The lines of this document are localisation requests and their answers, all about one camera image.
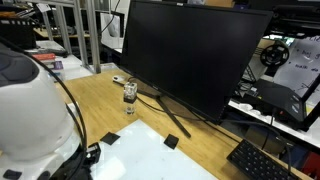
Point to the tall clear shaker black band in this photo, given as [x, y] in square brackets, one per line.
[130, 98]

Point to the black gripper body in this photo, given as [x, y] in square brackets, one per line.
[93, 154]

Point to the purple and white book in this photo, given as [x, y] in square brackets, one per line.
[57, 65]

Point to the black desktop machine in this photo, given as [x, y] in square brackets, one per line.
[273, 96]

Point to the white side table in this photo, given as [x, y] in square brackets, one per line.
[290, 128]

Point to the black keyboard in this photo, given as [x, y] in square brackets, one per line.
[256, 163]

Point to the black monitor stand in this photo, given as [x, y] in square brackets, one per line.
[173, 116]

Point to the thin aluminium frame post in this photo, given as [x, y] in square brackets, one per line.
[63, 30]

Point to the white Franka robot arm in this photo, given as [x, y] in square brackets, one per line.
[30, 110]

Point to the large black monitor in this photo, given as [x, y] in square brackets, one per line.
[200, 50]

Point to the brown cardboard box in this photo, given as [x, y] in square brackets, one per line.
[260, 138]

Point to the black tape square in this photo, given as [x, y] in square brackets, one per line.
[171, 141]
[110, 138]

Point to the black filament spool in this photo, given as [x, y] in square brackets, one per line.
[274, 54]

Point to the wall whiteboard with writing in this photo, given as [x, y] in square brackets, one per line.
[300, 66]

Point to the black storage box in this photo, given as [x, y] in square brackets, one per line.
[16, 33]

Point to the white whiteboard sheet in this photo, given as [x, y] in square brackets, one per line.
[143, 160]

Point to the red book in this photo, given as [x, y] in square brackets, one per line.
[45, 56]

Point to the thick aluminium frame post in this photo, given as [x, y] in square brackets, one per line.
[89, 33]

